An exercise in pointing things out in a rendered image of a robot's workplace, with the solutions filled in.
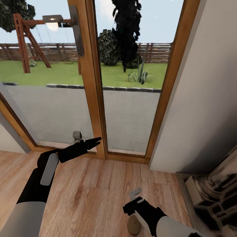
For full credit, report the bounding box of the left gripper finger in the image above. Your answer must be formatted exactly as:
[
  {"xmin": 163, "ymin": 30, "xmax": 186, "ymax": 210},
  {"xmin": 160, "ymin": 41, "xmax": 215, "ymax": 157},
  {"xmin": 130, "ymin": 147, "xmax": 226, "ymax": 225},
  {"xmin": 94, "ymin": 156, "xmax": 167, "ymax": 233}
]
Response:
[
  {"xmin": 85, "ymin": 138, "xmax": 102, "ymax": 149},
  {"xmin": 88, "ymin": 142, "xmax": 100, "ymax": 150}
]

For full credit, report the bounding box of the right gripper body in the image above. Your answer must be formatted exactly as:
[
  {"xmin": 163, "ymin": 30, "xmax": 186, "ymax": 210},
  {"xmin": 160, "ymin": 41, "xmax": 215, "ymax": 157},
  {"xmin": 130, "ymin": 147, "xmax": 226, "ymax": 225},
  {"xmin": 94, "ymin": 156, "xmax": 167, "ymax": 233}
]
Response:
[{"xmin": 125, "ymin": 197, "xmax": 142, "ymax": 216}]

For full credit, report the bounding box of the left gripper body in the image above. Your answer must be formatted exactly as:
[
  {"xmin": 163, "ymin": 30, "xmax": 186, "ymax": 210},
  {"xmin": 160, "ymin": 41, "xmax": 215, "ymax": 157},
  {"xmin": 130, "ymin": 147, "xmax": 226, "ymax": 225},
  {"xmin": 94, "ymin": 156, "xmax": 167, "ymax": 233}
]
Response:
[{"xmin": 67, "ymin": 140, "xmax": 88, "ymax": 159}]

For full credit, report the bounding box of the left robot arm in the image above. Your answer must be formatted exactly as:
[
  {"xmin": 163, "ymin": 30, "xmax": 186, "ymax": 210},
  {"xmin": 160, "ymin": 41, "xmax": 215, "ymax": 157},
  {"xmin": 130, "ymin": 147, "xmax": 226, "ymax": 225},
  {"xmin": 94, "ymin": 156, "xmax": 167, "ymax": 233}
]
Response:
[{"xmin": 0, "ymin": 131, "xmax": 102, "ymax": 237}]

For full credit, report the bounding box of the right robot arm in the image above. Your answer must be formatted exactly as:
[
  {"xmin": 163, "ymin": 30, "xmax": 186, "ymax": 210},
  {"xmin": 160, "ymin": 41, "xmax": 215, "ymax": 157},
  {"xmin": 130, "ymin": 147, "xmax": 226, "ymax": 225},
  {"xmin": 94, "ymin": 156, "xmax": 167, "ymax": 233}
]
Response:
[{"xmin": 123, "ymin": 188, "xmax": 205, "ymax": 237}]

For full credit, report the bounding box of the pillar candle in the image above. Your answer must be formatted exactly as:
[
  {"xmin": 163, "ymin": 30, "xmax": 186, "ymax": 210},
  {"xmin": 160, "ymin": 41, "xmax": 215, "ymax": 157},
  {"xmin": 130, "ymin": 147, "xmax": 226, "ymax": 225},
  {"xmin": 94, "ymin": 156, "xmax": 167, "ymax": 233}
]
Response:
[{"xmin": 127, "ymin": 214, "xmax": 142, "ymax": 236}]

